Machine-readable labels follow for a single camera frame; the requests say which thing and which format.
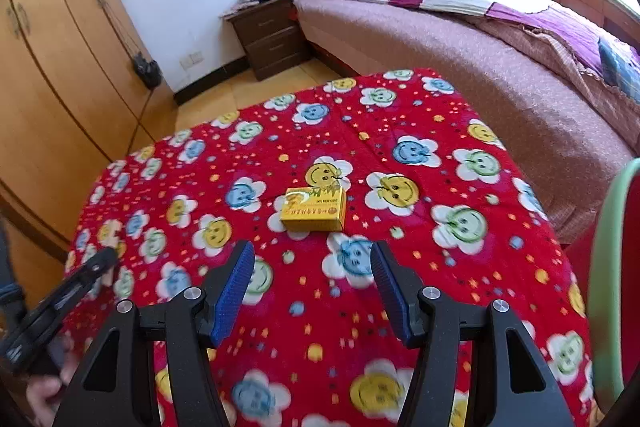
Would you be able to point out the blue checkered cloth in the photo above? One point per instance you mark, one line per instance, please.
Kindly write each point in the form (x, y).
(620, 69)

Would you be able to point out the person's left hand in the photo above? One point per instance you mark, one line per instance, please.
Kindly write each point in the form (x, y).
(47, 394)

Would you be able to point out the dark wooden nightstand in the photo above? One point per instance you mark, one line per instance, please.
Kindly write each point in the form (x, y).
(272, 39)

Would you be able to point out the small yellow cardboard box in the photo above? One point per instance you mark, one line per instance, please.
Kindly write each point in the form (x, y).
(312, 212)

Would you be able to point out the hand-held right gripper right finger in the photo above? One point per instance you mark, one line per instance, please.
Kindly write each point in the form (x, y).
(387, 292)

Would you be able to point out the black hanging bag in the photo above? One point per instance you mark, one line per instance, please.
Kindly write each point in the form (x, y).
(146, 71)

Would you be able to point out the wooden wardrobe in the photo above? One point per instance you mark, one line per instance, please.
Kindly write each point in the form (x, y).
(60, 57)

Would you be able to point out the green basin with red inside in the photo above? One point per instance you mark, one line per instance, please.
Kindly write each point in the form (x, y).
(607, 282)

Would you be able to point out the red smiley flower blanket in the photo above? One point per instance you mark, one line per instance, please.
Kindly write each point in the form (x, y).
(325, 147)

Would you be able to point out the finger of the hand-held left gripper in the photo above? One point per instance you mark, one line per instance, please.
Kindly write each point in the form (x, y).
(82, 279)

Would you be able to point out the white wall socket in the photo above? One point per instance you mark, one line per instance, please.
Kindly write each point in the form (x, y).
(190, 60)

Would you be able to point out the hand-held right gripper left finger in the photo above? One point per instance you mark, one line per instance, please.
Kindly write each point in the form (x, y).
(232, 297)

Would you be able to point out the bed with purple bedding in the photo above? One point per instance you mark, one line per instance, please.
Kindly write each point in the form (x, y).
(450, 72)

